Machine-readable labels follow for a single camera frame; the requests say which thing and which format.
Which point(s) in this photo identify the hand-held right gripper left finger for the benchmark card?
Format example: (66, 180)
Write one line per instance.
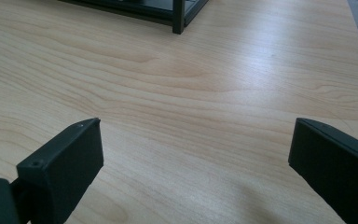
(65, 168)

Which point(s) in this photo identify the black metal two-tier rack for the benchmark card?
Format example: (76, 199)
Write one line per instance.
(178, 15)

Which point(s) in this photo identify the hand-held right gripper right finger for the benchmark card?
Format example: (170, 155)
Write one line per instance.
(338, 168)

